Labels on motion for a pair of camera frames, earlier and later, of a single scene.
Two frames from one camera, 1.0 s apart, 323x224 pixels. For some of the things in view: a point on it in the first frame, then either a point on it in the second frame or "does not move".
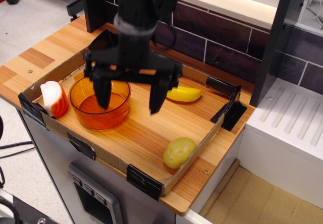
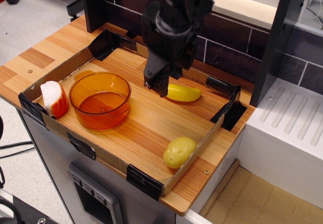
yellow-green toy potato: [177, 151] does not move
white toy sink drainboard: [290, 114] does not move
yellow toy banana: [183, 94] does not move
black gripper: [112, 55] to [177, 50]
